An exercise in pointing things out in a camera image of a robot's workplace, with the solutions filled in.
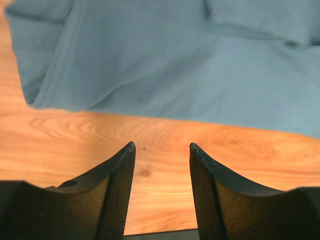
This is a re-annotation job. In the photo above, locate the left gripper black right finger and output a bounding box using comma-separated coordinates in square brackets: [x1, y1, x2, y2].
[189, 143, 320, 240]

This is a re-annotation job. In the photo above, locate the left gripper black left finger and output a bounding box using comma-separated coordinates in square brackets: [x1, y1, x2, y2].
[0, 142, 136, 240]

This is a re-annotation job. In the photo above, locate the grey-blue t-shirt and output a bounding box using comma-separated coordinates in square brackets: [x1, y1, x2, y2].
[4, 0, 320, 138]

